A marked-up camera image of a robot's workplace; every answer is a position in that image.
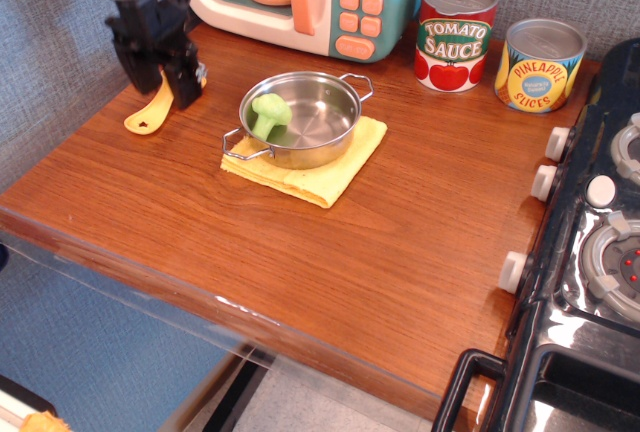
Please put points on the yellow folded cloth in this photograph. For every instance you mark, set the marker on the yellow folded cloth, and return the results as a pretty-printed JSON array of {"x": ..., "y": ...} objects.
[{"x": 321, "y": 186}]

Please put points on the tomato sauce can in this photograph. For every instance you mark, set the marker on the tomato sauce can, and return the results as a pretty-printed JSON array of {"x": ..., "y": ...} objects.
[{"x": 453, "y": 38}]

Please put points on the green toy broccoli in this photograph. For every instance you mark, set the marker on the green toy broccoli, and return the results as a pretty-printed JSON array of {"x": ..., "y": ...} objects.
[{"x": 272, "y": 111}]

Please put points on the white stove knob lower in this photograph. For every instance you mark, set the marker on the white stove knob lower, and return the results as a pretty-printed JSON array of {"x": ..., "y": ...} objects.
[{"x": 511, "y": 271}]

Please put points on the white stove knob middle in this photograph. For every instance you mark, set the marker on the white stove knob middle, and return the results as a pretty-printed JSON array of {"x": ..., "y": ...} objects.
[{"x": 543, "y": 181}]

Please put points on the stainless steel pot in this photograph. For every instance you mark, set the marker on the stainless steel pot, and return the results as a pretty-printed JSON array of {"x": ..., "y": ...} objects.
[{"x": 325, "y": 110}]

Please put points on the pineapple slices can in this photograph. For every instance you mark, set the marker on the pineapple slices can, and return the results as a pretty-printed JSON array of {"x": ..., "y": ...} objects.
[{"x": 539, "y": 65}]

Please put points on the teal toy microwave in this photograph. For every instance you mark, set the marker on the teal toy microwave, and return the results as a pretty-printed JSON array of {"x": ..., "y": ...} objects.
[{"x": 325, "y": 2}]

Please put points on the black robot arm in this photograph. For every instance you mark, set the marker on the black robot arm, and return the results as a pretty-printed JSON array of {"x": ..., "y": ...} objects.
[{"x": 152, "y": 46}]

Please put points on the white stove knob upper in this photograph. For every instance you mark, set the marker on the white stove knob upper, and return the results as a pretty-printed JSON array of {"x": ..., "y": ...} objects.
[{"x": 556, "y": 143}]

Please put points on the white stove knob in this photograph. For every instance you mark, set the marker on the white stove knob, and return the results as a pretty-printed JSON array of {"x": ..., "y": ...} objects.
[
  {"x": 511, "y": 271},
  {"x": 556, "y": 143},
  {"x": 543, "y": 181}
]

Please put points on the yellow toy dish brush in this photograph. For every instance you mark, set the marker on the yellow toy dish brush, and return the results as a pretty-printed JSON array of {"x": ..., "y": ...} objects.
[{"x": 149, "y": 119}]

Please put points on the black toy stove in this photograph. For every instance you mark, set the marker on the black toy stove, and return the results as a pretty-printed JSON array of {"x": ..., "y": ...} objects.
[{"x": 572, "y": 360}]

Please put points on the orange plush object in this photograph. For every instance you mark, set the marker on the orange plush object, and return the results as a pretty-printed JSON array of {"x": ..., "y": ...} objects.
[{"x": 43, "y": 422}]

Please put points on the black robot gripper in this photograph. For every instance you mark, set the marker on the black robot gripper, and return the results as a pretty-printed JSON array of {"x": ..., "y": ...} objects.
[{"x": 150, "y": 35}]

